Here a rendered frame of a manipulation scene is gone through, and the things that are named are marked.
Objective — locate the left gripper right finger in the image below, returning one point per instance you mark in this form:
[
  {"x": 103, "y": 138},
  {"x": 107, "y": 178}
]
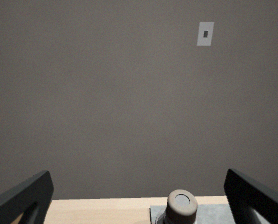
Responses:
[{"x": 245, "y": 194}]

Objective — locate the grey mottled flat plate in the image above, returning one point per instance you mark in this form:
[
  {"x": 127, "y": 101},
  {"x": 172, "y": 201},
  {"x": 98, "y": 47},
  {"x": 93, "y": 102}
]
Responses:
[{"x": 208, "y": 214}]

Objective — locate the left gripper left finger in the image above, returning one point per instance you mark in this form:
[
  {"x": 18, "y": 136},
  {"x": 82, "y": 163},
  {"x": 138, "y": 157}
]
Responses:
[{"x": 32, "y": 197}]

